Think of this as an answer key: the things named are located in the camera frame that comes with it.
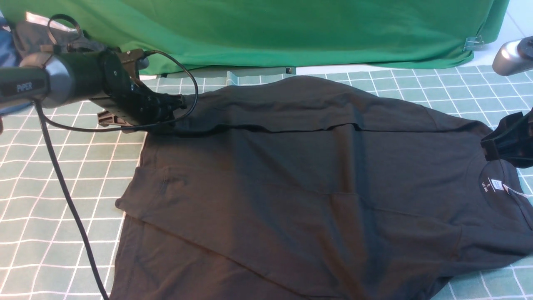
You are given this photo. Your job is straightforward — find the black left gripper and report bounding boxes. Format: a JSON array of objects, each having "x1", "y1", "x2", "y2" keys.
[{"x1": 90, "y1": 85, "x2": 187, "y2": 126}]

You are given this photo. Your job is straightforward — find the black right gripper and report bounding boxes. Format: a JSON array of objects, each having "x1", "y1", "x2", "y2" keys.
[{"x1": 481, "y1": 110, "x2": 533, "y2": 169}]

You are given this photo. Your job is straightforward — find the dark gray long-sleeve top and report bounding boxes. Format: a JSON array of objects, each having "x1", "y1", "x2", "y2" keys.
[{"x1": 110, "y1": 76, "x2": 532, "y2": 300}]

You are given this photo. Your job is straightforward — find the gray left robot arm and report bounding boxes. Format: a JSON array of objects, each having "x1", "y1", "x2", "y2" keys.
[{"x1": 0, "y1": 49, "x2": 193, "y2": 130}]

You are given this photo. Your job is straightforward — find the green backdrop cloth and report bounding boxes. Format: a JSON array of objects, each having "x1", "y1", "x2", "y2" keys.
[{"x1": 1, "y1": 0, "x2": 509, "y2": 69}]

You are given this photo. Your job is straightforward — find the metal binder clip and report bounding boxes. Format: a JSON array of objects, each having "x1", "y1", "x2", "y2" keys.
[{"x1": 463, "y1": 35, "x2": 485, "y2": 52}]

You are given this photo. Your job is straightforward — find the crumpled dark gray shirt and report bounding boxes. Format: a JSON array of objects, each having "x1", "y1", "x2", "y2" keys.
[{"x1": 12, "y1": 21, "x2": 108, "y2": 57}]

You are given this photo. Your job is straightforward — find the blue crumpled garment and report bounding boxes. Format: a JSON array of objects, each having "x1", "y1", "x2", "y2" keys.
[{"x1": 0, "y1": 16, "x2": 28, "y2": 117}]

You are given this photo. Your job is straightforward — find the white cloth behind pile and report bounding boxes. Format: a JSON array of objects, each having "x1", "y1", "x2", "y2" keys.
[{"x1": 25, "y1": 11, "x2": 50, "y2": 26}]

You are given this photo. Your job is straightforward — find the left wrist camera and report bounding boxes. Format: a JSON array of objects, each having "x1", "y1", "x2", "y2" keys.
[{"x1": 116, "y1": 49, "x2": 149, "y2": 80}]

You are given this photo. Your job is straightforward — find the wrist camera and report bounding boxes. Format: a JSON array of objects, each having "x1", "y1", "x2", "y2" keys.
[
  {"x1": 492, "y1": 36, "x2": 533, "y2": 77},
  {"x1": 116, "y1": 49, "x2": 149, "y2": 80}
]

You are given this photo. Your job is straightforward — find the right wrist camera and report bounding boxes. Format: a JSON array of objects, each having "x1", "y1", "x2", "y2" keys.
[{"x1": 492, "y1": 36, "x2": 533, "y2": 77}]

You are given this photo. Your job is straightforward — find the black left camera cable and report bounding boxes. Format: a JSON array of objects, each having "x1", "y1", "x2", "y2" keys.
[{"x1": 33, "y1": 50, "x2": 199, "y2": 300}]

